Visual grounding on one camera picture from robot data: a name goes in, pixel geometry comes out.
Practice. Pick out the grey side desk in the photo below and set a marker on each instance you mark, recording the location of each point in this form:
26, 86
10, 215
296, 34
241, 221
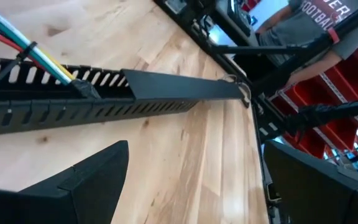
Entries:
222, 18

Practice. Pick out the red tool cabinet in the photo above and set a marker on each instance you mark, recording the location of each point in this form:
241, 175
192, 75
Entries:
343, 81

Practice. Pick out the black aluminium table frame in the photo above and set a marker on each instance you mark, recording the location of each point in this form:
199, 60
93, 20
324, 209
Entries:
259, 49

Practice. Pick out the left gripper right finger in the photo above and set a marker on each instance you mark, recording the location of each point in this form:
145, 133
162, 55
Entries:
315, 193

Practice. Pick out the person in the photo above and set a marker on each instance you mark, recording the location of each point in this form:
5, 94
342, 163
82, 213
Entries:
306, 25

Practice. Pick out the black zip tie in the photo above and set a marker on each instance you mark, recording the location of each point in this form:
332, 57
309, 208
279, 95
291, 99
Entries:
2, 76

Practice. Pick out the black keyboard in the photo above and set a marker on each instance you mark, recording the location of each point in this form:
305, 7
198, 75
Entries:
239, 15

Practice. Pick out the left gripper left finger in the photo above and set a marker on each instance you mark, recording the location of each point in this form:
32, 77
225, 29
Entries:
73, 199

